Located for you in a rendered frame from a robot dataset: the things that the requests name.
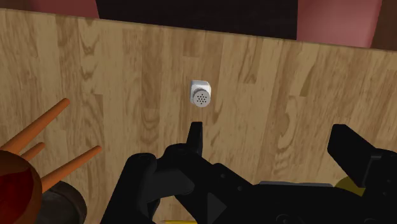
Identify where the bright yellow object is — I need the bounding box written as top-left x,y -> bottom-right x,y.
161,219 -> 198,224

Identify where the brown holder with orange sticks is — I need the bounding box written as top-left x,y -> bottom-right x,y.
0,97 -> 103,224

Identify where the dark grey round object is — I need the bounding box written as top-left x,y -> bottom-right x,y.
33,181 -> 88,224

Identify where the dark yellow round object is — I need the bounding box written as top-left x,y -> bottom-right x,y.
334,176 -> 366,197

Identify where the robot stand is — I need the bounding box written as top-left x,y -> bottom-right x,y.
94,0 -> 298,41

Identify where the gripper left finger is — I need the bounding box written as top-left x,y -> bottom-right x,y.
100,121 -> 258,224

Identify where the white salt shaker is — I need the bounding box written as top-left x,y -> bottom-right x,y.
189,80 -> 212,108

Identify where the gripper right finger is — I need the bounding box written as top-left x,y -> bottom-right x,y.
326,123 -> 397,224

